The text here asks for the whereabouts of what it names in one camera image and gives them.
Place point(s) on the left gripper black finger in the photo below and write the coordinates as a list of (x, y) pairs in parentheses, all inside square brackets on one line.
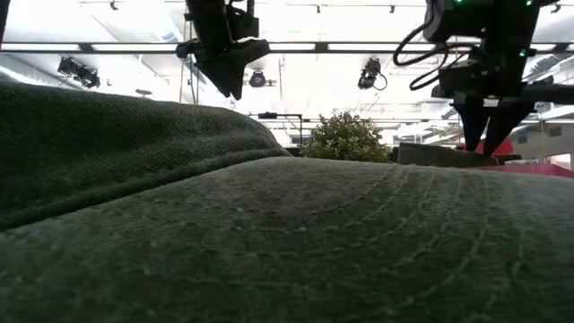
[(220, 74), (249, 56)]

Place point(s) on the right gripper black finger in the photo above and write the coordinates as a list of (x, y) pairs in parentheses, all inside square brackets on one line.
[(472, 128), (504, 128)]

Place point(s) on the dark olive fabric hat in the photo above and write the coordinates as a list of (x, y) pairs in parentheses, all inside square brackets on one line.
[(441, 155)]

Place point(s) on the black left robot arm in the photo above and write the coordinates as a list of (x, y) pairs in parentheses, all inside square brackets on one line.
[(217, 20)]

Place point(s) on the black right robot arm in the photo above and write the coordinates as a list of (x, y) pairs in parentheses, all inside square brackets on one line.
[(493, 22)]

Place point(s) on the round black ceiling spotlight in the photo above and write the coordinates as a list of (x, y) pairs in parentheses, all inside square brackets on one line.
[(257, 79)]

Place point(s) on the red plastic bin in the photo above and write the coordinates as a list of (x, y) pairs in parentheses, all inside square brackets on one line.
[(531, 168)]

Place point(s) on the black twin ceiling spotlight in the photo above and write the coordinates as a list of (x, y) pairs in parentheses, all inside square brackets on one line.
[(80, 74)]

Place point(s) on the green leafy potted plant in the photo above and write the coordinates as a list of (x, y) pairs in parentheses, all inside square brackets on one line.
[(345, 139)]

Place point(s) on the dark green fabric cap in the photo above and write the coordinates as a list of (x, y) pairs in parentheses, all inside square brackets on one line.
[(278, 242)]

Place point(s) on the black metal stand frame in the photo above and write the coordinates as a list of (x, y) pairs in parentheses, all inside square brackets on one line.
[(287, 123)]

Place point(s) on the black overhead frame bar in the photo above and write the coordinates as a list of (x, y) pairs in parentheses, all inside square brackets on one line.
[(341, 47)]

